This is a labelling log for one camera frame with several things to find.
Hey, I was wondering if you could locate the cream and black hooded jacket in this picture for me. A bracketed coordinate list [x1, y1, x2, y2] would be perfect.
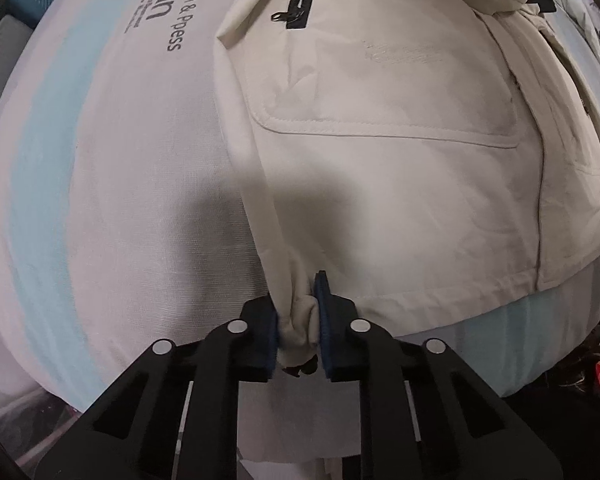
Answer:
[214, 0, 600, 366]

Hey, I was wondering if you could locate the striped bed sheet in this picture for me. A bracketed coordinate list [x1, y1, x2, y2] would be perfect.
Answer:
[0, 0, 600, 410]

